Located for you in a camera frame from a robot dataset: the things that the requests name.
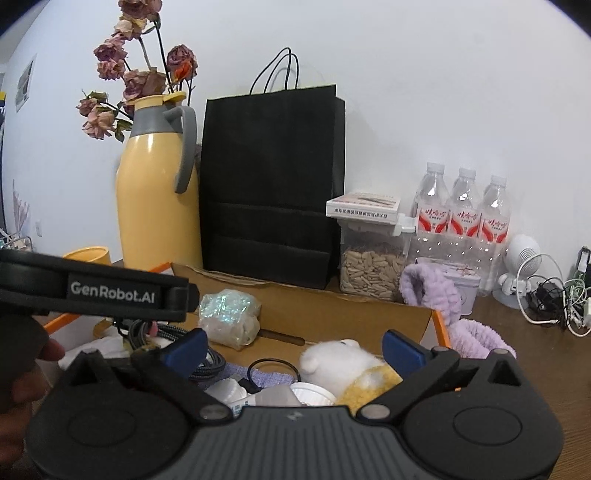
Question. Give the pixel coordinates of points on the purple fluffy headband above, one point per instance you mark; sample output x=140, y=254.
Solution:
x=415, y=282

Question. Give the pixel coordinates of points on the white cloth gloves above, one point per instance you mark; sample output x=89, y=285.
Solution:
x=101, y=346

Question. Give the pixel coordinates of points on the iridescent wrapped bundle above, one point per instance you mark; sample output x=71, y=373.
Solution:
x=228, y=318

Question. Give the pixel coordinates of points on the clear container of seeds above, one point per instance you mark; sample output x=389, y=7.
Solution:
x=369, y=272

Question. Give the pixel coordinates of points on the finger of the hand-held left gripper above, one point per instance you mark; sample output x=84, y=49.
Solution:
x=180, y=300

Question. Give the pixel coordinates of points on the flat white box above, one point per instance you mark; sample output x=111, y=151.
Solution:
x=364, y=203

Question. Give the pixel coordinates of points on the small black device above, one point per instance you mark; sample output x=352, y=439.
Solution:
x=583, y=263

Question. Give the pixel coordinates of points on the framed wall picture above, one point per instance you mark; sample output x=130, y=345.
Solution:
x=26, y=83

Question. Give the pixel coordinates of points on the red cardboard box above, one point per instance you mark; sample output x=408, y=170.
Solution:
x=323, y=314

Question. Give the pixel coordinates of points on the white charger block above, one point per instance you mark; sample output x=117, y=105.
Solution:
x=587, y=313

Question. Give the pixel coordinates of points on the white and yellow plush toy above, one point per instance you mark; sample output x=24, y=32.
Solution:
x=332, y=364

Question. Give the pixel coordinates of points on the white wall socket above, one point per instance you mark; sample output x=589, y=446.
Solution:
x=39, y=228

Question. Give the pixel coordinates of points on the person's left hand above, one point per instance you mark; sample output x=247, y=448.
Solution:
x=23, y=392

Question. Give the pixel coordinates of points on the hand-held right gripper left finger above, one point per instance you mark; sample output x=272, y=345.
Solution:
x=187, y=349

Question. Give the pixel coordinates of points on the small white desk fan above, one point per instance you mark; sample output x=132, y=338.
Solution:
x=521, y=254

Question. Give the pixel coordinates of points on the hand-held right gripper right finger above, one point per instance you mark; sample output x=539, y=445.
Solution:
x=401, y=351

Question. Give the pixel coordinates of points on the yellow ceramic mug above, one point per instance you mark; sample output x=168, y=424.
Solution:
x=87, y=255

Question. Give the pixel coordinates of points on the black paper bag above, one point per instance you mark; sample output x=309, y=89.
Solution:
x=272, y=184

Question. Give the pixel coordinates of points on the purple knit cloth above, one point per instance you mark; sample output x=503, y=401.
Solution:
x=272, y=374

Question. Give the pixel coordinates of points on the yellow thermos jug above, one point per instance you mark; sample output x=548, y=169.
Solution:
x=147, y=207

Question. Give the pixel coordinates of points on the white round tin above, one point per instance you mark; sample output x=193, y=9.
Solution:
x=461, y=291

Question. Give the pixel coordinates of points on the dried pink flowers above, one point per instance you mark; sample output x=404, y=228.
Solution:
x=138, y=81

